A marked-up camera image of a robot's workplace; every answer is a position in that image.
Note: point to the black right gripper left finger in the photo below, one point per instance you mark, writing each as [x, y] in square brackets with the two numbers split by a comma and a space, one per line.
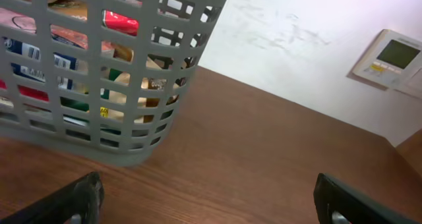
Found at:
[78, 202]

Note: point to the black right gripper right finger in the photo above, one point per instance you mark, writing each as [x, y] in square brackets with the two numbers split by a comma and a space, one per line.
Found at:
[336, 202]

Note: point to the San Remo spaghetti pack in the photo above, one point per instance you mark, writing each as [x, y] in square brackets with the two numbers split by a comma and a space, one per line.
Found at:
[120, 23]

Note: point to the green Nescafe coffee bag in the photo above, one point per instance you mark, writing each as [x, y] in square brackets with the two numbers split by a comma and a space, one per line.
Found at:
[72, 85]

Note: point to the beige cookie bag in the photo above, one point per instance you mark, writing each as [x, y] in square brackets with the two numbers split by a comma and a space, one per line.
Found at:
[151, 90]

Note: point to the grey plastic basket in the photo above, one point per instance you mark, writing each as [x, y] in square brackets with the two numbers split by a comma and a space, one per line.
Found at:
[42, 40]

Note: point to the white wall control panel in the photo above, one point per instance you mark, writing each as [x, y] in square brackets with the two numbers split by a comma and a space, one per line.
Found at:
[392, 61]

